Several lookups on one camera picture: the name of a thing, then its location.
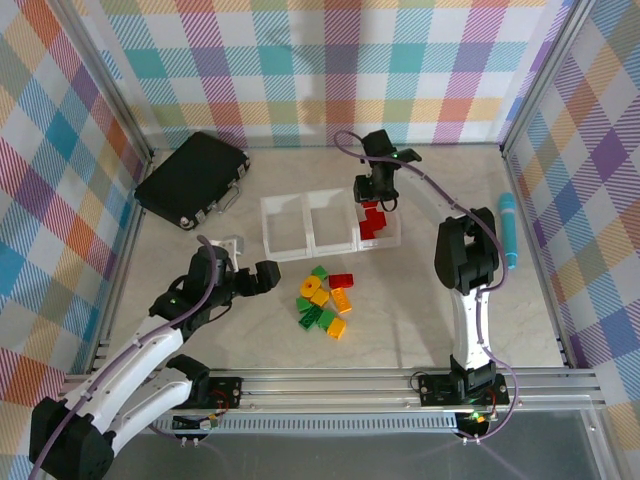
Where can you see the long red lego brick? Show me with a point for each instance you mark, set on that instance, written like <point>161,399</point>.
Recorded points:
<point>378,217</point>

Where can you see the green square lego brick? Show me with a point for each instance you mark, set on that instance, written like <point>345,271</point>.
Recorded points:
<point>320,273</point>

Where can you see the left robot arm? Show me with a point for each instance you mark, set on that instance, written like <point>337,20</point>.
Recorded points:
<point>140,345</point>

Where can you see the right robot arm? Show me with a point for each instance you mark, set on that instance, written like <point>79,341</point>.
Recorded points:
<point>467,325</point>

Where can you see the yellow round lego piece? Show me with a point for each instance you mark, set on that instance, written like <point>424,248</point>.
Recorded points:
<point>306,290</point>

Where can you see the small green lego brick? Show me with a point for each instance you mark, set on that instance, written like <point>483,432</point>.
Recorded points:
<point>302,304</point>

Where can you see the clear plastic container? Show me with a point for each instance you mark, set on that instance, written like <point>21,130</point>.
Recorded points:
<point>332,222</point>
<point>287,227</point>

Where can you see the yellow-orange lego brick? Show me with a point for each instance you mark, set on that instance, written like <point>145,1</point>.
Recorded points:
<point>320,296</point>

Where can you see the dark green lego brick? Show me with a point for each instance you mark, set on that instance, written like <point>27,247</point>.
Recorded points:
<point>310,318</point>

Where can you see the red bricks in tray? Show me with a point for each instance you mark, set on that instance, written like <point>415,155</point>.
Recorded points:
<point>392,235</point>

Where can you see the light green lego brick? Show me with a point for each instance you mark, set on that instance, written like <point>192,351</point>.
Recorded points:
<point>326,318</point>

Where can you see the long orange lego brick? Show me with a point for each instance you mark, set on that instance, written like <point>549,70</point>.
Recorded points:
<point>341,301</point>

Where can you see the yellow lego brick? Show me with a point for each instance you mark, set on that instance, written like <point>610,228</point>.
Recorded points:
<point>337,329</point>

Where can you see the black hard case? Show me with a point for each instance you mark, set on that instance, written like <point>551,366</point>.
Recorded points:
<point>190,175</point>

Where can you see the plaid cloth panel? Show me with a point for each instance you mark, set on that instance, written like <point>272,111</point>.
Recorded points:
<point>40,200</point>
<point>325,75</point>
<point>600,200</point>

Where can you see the blue marker pen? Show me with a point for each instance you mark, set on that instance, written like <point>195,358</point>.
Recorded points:
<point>509,225</point>

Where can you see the small electronics board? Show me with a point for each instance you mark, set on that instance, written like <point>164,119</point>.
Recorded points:
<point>477,420</point>
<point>202,424</point>

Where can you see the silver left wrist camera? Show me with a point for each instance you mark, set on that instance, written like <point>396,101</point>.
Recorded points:
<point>227,247</point>

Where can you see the aluminium side rail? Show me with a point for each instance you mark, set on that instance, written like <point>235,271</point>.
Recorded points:
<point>126,245</point>

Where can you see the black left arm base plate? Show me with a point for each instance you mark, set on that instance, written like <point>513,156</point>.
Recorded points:
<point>225,392</point>

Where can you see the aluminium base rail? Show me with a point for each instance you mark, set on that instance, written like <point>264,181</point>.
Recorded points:
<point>325,390</point>

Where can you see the aluminium frame post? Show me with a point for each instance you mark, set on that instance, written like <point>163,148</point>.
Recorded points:
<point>545,75</point>
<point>111,75</point>

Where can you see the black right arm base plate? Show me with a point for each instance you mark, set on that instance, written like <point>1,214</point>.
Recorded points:
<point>435,390</point>

